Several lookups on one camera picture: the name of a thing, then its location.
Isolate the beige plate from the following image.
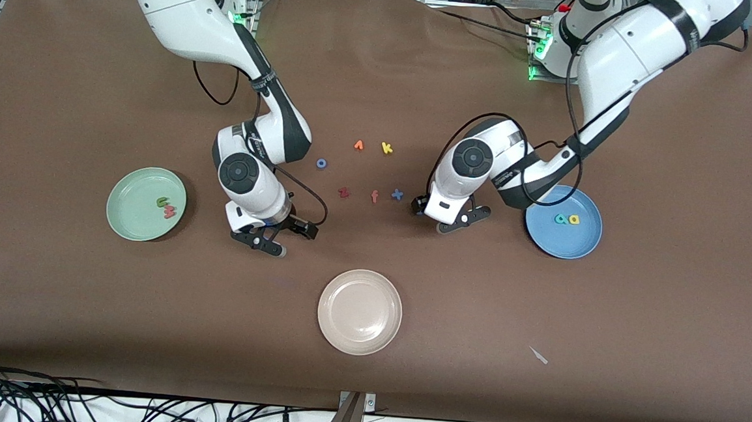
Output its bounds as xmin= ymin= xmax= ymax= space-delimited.
xmin=315 ymin=266 xmax=406 ymax=359

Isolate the brown table cover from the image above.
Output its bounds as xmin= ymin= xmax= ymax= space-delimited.
xmin=0 ymin=0 xmax=752 ymax=422

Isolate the green plate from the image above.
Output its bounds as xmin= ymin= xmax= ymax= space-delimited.
xmin=104 ymin=164 xmax=190 ymax=245

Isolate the blue plate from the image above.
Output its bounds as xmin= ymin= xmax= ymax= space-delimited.
xmin=522 ymin=183 xmax=606 ymax=262

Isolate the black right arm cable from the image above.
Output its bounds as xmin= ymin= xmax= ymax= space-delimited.
xmin=183 ymin=59 xmax=338 ymax=228

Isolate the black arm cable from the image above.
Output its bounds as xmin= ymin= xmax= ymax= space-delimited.
xmin=426 ymin=6 xmax=750 ymax=219
xmin=183 ymin=59 xmax=338 ymax=228

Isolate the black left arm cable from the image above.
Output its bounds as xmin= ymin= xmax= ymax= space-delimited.
xmin=426 ymin=6 xmax=750 ymax=219

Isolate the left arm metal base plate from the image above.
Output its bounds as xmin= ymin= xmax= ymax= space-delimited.
xmin=527 ymin=21 xmax=582 ymax=86

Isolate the black base power cable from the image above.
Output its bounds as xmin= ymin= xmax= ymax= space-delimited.
xmin=420 ymin=0 xmax=546 ymax=42

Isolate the black cable tangle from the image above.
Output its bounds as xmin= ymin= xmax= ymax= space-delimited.
xmin=0 ymin=354 xmax=340 ymax=422

